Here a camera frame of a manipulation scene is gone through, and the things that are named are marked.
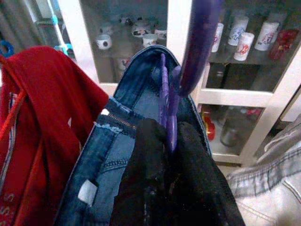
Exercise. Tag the white printed tall cup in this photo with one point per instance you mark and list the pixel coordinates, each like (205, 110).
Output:
(244, 47)
(219, 35)
(238, 30)
(266, 36)

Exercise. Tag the white cup with red print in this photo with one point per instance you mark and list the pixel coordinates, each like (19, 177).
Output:
(123, 63)

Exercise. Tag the pink red hanger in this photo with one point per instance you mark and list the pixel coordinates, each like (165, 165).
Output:
(14, 113)

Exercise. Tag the red ornament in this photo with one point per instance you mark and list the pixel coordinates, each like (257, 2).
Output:
(209, 127)

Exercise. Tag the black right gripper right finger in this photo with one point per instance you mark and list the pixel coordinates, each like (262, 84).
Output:
(200, 188)

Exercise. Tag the red printed t-shirt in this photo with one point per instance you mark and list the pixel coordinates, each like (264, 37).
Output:
(47, 94)

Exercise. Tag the white pole with teal clips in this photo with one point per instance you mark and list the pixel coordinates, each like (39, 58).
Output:
(54, 20)

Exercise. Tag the purple plastic hanger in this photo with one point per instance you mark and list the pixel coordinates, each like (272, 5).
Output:
(202, 47)

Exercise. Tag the white glass-door cabinet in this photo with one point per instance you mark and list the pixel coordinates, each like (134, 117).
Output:
(75, 35)

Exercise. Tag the blue plastic hanger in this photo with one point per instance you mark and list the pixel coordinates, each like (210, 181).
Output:
(10, 44)

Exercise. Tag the red gift box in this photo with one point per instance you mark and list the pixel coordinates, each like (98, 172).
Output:
(283, 44)

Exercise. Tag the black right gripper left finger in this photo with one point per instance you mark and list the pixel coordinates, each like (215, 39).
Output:
(145, 183)

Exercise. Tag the small white cup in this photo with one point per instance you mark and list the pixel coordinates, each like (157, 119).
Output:
(149, 40)
(161, 34)

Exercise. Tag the blue denim garment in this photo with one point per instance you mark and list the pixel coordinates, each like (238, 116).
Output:
(98, 160)

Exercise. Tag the white cup with black dot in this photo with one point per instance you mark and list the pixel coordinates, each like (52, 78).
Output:
(103, 42)

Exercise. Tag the off-white stitched shirt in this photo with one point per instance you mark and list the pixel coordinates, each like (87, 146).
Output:
(270, 188)

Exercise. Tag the grey curtain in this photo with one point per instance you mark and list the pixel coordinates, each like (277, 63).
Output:
(18, 21)

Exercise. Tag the glass jar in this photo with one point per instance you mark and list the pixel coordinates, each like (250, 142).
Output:
(231, 131)

